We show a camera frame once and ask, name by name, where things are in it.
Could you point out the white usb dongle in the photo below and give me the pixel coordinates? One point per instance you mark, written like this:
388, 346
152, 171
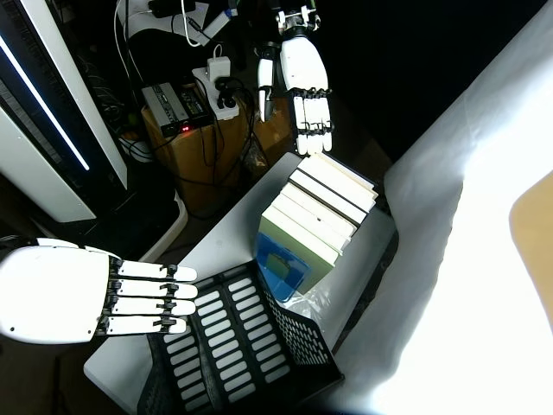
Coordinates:
216, 28

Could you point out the cream hardcover book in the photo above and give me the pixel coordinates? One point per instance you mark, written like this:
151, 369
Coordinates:
311, 215

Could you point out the white power strip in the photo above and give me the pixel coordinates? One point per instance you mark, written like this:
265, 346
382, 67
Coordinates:
229, 114

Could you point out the black Century book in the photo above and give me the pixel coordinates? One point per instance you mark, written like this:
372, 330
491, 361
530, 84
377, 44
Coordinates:
341, 172

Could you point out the white spine K book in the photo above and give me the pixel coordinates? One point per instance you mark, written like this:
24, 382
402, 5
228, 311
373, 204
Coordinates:
328, 196

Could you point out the black plug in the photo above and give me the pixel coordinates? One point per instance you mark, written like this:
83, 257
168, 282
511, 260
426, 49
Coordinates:
226, 103
224, 84

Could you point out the tan spine book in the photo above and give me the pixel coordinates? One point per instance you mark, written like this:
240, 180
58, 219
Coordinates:
341, 186

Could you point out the white column with light strip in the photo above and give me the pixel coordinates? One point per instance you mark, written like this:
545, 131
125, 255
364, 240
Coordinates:
34, 186

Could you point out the white charger block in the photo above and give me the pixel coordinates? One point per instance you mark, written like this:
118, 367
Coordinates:
219, 68

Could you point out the small brown cardboard box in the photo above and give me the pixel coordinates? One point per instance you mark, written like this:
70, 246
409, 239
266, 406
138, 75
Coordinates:
278, 136

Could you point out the white curved panel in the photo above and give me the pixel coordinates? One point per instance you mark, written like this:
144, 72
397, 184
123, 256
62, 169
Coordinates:
142, 21

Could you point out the black power supply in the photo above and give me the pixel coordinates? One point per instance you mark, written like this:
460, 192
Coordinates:
196, 106

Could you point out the tan wooden board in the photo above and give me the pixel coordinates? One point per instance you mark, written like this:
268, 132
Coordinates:
535, 242

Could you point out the black three-slot file rack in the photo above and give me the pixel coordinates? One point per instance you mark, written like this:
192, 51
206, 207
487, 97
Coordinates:
155, 367

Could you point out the black Let It Be book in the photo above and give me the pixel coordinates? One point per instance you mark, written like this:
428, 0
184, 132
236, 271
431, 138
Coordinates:
319, 206

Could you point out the light green book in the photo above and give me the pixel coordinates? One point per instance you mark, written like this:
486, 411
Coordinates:
322, 266

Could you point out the blue bookend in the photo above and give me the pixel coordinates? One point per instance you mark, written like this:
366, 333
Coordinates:
298, 276

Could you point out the large brown cardboard box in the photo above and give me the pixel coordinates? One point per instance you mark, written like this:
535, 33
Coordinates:
194, 164

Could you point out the silver power supply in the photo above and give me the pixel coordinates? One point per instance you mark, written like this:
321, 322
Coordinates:
164, 106

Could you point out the crumpled brown wrapper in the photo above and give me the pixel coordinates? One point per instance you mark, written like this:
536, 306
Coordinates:
255, 157

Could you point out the white backdrop cloth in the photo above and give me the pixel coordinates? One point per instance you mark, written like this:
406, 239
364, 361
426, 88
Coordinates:
432, 216

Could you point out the clear plastic film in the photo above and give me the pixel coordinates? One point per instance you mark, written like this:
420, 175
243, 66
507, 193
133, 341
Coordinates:
311, 304

